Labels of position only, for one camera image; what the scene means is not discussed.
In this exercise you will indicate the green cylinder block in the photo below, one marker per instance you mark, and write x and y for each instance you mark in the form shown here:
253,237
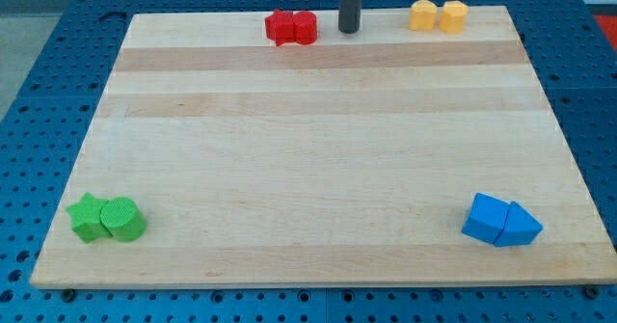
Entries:
123,219

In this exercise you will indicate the red star block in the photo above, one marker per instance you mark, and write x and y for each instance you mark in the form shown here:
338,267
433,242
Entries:
279,27

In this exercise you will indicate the red rounded block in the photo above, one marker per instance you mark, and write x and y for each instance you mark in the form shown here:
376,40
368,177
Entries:
305,27

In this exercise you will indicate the green star block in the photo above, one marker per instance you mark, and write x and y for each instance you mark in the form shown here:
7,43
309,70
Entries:
85,220

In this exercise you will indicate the yellow hexagon block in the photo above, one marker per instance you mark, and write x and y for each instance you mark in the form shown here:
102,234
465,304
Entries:
453,17

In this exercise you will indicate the wooden board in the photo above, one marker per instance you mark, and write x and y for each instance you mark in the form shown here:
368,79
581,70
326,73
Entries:
352,161

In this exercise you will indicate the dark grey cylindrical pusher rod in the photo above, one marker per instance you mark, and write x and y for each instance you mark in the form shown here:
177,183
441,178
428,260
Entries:
349,16

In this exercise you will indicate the blue triangle block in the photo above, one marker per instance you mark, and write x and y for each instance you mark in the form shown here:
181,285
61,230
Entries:
520,228

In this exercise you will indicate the blue cube block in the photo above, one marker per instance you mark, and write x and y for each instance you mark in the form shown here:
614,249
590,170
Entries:
486,218

